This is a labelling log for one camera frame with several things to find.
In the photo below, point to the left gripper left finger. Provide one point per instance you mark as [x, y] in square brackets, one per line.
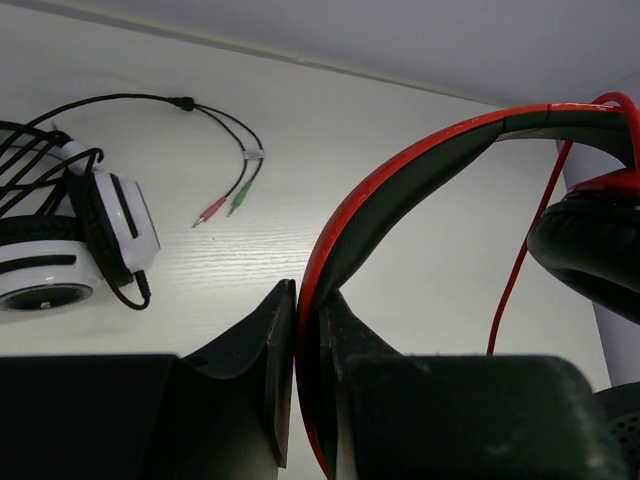
[221, 412]

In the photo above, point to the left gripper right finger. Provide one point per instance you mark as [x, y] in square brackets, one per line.
[393, 416]

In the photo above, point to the white black striped headphones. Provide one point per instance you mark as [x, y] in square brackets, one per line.
[68, 226]

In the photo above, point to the red black headphones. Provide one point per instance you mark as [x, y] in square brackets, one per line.
[384, 197]

